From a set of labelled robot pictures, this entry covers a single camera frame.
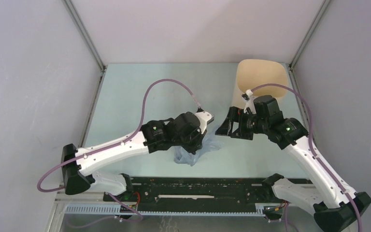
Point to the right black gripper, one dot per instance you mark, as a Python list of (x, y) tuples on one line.
[(237, 115)]

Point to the blue plastic trash bag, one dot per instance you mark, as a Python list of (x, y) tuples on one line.
[(209, 144)]

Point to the beige trash bin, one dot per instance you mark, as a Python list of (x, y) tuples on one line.
[(252, 73)]

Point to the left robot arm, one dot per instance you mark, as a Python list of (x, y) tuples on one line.
[(83, 169)]

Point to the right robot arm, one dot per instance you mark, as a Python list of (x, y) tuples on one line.
[(332, 202)]

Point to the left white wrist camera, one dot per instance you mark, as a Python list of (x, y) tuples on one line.
[(205, 118)]

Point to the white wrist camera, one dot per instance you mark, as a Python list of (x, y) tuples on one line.
[(205, 118), (248, 98)]

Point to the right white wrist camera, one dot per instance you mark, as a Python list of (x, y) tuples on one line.
[(248, 98)]

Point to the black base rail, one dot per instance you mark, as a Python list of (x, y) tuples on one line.
[(199, 196)]

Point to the right aluminium frame post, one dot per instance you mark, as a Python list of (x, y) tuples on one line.
[(305, 41)]

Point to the aluminium frame post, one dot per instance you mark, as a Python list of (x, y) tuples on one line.
[(305, 41), (76, 18)]

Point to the left aluminium frame post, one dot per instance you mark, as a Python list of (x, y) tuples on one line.
[(76, 18)]

